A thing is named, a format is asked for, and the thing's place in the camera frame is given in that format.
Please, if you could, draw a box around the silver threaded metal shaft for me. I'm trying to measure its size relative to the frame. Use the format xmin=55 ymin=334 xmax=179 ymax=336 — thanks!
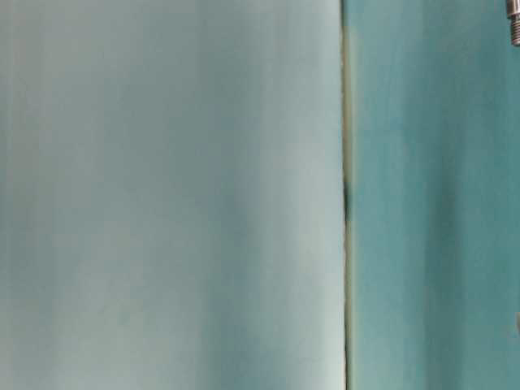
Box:
xmin=505 ymin=0 xmax=520 ymax=47

